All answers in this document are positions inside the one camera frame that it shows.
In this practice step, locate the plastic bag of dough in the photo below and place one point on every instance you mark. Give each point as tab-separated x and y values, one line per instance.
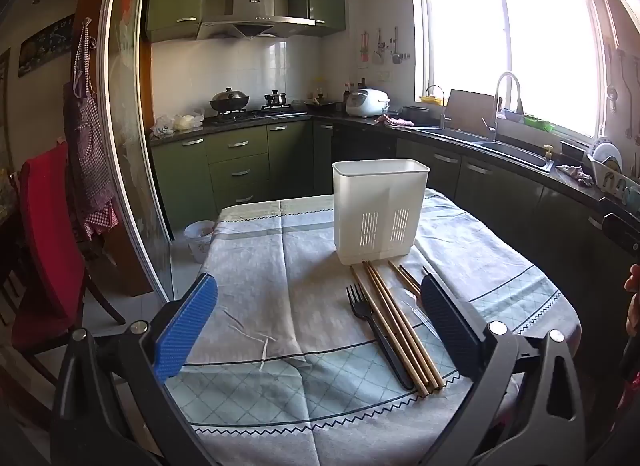
187	120

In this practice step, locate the patterned grey green tablecloth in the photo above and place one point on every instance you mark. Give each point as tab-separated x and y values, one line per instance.
280	296

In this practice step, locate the yellow plastic basket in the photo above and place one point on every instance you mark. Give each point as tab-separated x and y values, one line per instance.
432	100

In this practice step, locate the black gas stove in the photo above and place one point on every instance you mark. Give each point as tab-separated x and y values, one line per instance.
260	113

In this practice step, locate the checked purple apron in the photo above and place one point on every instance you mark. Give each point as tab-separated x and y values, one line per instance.
90	145

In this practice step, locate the wooden cutting board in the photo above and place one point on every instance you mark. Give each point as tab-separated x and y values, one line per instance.
470	110

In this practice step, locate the purple plastic bowl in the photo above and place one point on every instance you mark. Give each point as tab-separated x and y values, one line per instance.
512	114

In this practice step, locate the etched glass sliding door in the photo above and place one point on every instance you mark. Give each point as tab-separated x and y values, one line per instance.
130	145

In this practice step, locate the kitchen window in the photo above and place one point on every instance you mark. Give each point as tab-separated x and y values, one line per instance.
500	45

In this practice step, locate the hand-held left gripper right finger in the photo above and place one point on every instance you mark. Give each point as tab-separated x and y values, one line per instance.
450	326

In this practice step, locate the black wok with lid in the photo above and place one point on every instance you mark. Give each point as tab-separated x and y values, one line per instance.
229	101

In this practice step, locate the pink dish cloth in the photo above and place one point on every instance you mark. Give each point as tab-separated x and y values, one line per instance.
395	120

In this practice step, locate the white plastic bag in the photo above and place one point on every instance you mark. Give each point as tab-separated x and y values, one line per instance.
162	128

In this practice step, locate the green plastic container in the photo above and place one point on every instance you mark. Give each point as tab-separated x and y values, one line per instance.
539	124

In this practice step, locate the black built-in appliance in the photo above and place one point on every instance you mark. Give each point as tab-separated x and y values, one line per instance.
362	150

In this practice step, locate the dark stone kitchen countertop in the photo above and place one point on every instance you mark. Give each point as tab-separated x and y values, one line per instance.
280	118

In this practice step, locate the white rice cooker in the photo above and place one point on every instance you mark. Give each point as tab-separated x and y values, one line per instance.
367	103

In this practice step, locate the tall steel kitchen faucet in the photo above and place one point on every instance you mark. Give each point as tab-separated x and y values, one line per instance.
497	90

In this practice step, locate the hanging white spatula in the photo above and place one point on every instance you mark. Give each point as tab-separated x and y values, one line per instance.
378	53

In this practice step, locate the white plate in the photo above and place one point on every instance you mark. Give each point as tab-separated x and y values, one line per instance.
607	155

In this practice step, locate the grey rag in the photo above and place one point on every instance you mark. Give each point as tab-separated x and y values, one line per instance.
575	174

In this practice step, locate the white plastic utensil holder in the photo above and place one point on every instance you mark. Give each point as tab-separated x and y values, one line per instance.
380	206

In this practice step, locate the dish rack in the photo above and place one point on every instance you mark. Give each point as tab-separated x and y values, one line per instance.
615	185

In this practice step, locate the steel double sink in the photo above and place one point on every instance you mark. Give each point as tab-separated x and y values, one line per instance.
500	150

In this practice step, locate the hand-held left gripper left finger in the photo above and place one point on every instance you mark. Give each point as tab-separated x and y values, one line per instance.
187	328

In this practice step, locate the black container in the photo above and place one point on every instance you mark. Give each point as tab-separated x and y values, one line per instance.
572	150

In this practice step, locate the bunch of wooden chopsticks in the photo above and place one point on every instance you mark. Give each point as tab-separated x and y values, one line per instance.
400	341

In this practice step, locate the small yellow dispenser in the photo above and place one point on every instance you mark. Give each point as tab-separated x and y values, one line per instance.
549	151

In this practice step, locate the black cooking pot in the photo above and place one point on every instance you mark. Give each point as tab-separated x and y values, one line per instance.
415	114

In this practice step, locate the person's right hand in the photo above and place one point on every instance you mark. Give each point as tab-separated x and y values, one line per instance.
634	281

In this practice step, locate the hanging metal turner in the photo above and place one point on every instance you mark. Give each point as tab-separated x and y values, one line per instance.
396	53

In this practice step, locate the steel range hood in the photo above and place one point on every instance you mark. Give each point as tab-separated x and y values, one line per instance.
255	0

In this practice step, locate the white plastic bucket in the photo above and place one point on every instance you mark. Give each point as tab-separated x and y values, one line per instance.
199	243

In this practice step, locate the dark wall poster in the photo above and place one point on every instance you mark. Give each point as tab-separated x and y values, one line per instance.
45	45

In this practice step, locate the small steel pot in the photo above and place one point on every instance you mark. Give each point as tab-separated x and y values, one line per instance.
275	98

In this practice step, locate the brown wooden door frame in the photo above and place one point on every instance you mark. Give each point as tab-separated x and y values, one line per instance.
146	95

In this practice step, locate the pale plastic spoon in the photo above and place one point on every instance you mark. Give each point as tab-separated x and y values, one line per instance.
425	323

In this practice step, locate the hanging metal ladle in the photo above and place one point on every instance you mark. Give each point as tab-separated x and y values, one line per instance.
611	93

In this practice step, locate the red upholstered chair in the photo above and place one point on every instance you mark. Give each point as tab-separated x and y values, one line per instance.
45	246

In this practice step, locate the yellow oil bottle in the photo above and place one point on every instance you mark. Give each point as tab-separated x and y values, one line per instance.
318	88

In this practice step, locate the small curved steel faucet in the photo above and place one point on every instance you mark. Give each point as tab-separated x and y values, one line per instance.
442	110

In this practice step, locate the row of dark sauce bottles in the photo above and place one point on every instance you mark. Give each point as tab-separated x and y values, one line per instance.
354	90

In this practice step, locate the black frying pan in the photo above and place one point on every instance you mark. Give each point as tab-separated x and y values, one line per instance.
320	104

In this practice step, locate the green lower kitchen cabinets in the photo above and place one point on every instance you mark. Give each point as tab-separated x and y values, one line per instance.
235	165

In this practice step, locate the black plastic fork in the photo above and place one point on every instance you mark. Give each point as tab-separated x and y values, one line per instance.
385	351

